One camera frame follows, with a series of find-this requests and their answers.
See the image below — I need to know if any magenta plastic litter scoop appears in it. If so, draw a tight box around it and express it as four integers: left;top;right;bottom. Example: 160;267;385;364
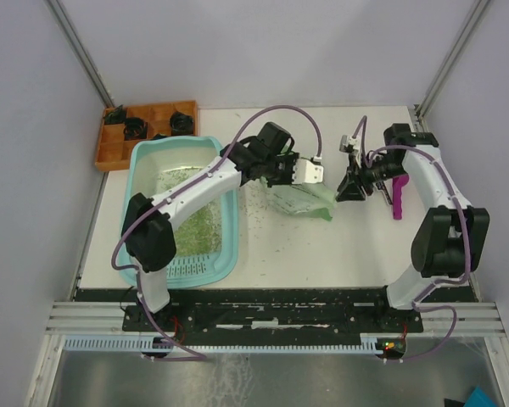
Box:
392;175;409;220

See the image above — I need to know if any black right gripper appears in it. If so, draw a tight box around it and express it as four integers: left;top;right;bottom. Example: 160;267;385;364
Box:
336;153;408;203

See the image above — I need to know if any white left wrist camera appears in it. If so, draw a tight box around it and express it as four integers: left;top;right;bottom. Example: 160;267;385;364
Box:
292;158;324;185

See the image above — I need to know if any white plastic clip tool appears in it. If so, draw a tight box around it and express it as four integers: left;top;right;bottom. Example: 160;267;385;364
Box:
377;181;393;206

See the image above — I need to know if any white slotted cable duct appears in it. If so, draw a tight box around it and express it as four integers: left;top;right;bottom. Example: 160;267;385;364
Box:
62;332;387;352

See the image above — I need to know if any black ring part in tray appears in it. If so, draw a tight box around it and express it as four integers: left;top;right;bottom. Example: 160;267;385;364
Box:
123;117;148;141

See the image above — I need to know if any black round part in tray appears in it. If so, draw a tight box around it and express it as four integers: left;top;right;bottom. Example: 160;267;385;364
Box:
169;111;195;136

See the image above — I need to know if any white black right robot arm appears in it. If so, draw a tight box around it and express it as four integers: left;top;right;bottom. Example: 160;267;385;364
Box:
336;118;490;332

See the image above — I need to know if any green cat litter bag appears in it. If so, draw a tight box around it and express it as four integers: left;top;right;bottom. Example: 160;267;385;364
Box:
260;178;336;221

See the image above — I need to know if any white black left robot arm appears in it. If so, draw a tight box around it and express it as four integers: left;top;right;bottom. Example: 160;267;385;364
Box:
118;122;299;331

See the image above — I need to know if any aluminium frame rail left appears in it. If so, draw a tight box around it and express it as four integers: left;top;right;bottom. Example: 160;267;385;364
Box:
44;0;115;108

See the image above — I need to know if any blue object bottom corner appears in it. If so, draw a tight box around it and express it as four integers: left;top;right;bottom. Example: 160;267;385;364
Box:
463;387;497;407

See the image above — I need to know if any orange compartment tray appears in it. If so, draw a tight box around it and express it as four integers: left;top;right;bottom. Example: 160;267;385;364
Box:
95;100;198;172

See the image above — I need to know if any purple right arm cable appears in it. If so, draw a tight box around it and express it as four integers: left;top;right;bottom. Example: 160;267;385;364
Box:
352;116;471;364

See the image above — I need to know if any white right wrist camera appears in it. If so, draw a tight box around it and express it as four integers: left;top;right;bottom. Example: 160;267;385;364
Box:
339;135;362;156

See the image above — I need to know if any green litter granules pile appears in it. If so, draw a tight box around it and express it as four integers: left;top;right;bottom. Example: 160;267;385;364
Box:
174;199;221;257

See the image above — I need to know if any teal plastic litter box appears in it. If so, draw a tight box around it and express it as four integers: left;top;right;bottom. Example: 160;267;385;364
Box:
123;136;238;289

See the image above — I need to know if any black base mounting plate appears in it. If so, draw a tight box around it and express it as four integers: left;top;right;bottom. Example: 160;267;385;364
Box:
122;286;424;344

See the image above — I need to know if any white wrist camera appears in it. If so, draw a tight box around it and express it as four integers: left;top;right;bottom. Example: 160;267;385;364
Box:
339;135;362;156
292;158;324;185

